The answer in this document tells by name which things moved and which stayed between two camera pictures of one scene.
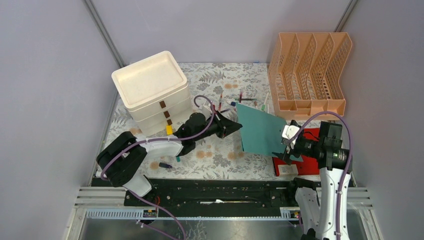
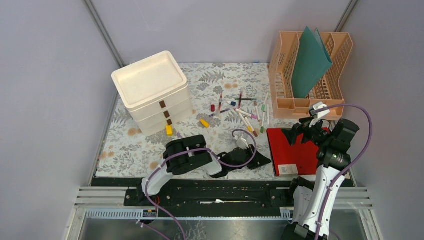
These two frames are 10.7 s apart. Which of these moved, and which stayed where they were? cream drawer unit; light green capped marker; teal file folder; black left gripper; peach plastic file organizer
Moved: black left gripper; teal file folder
Stayed: peach plastic file organizer; light green capped marker; cream drawer unit
